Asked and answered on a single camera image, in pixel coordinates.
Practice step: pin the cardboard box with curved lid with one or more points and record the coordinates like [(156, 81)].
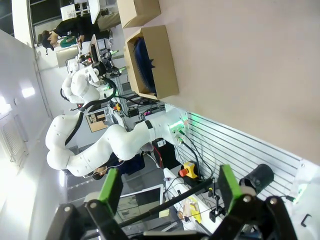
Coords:
[(138, 11)]

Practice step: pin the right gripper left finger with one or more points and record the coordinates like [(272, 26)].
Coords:
[(110, 190)]

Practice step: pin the grey laptop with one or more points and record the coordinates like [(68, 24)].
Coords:
[(140, 205)]

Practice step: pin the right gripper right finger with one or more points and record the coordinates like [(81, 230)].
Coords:
[(228, 187)]

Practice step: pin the long black rod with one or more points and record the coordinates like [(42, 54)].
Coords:
[(170, 202)]

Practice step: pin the white wall vent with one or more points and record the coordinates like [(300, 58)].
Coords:
[(12, 137)]

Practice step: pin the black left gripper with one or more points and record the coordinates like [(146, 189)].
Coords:
[(98, 67)]

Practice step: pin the bystander in black cap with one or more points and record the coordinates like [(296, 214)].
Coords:
[(67, 31)]

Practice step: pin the black cylinder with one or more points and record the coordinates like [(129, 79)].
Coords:
[(258, 178)]

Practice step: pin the yellow emergency stop button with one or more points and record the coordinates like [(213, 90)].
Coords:
[(188, 170)]

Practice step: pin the cardboard box with flat lid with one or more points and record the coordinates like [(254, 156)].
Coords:
[(152, 62)]

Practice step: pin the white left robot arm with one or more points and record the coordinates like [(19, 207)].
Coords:
[(100, 142)]

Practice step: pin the slotted aluminium base plate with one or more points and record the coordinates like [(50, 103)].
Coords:
[(237, 150)]

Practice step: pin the black clamp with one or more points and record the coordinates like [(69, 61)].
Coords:
[(215, 212)]

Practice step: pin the snack bag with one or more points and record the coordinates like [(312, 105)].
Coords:
[(191, 207)]

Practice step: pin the seated person with earphones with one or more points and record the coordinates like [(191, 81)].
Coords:
[(100, 172)]

